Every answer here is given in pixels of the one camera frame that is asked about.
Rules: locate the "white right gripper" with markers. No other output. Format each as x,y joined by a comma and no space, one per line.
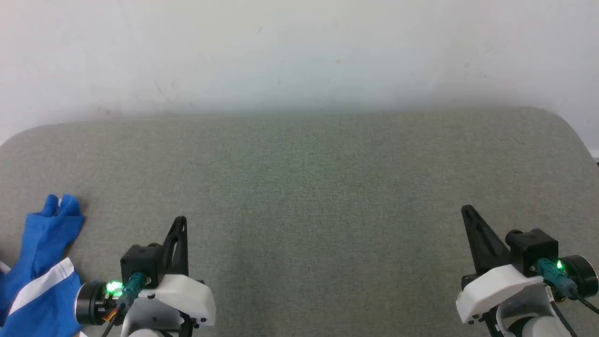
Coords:
496,288

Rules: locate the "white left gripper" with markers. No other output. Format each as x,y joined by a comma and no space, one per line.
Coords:
185,295

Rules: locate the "blue white-striped cloth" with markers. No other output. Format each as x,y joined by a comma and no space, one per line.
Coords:
40,248

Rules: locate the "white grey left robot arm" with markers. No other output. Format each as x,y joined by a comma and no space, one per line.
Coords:
149,320

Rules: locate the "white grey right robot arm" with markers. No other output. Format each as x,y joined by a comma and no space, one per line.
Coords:
529,318

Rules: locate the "grey fabric sofa cushion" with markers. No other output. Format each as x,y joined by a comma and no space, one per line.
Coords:
309,187

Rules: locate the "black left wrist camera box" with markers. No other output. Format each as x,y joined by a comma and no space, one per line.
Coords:
142,264

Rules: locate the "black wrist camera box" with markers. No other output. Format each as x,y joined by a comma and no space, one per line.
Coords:
533,248
142,264

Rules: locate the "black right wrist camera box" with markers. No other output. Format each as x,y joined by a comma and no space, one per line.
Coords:
533,248

